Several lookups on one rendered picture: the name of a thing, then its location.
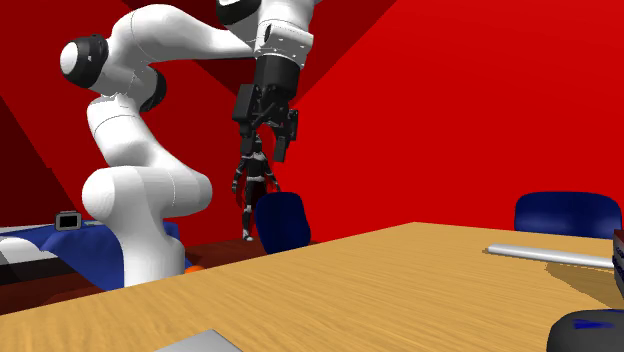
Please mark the orange ball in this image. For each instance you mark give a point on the orange ball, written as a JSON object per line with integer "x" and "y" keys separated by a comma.
{"x": 195, "y": 269}

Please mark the black humanoid figure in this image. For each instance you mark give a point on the black humanoid figure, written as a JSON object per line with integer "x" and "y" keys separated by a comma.
{"x": 253, "y": 187}

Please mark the dark blue chair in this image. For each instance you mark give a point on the dark blue chair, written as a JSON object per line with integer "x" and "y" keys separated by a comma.
{"x": 568, "y": 214}
{"x": 282, "y": 222}

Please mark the bed with blue cover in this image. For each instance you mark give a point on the bed with blue cover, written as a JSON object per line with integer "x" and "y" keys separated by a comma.
{"x": 83, "y": 248}

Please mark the small grey screen device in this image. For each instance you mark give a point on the small grey screen device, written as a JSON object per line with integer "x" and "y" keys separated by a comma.
{"x": 68, "y": 221}

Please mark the wooden table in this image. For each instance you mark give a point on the wooden table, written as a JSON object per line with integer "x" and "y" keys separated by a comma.
{"x": 370, "y": 292}

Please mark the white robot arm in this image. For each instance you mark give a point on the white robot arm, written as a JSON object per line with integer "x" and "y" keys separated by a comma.
{"x": 141, "y": 204}

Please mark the flat grey slab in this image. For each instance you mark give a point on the flat grey slab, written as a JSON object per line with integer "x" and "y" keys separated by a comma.
{"x": 202, "y": 342}

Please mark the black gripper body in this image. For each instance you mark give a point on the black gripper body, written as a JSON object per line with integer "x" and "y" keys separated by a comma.
{"x": 276, "y": 78}

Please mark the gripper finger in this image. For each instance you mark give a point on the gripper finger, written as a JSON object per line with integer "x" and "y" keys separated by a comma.
{"x": 246, "y": 105}
{"x": 287, "y": 132}

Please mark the silver rod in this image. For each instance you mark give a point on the silver rod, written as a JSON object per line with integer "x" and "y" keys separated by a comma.
{"x": 551, "y": 255}

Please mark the black rounded object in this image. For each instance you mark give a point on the black rounded object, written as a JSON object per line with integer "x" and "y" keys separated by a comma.
{"x": 587, "y": 334}

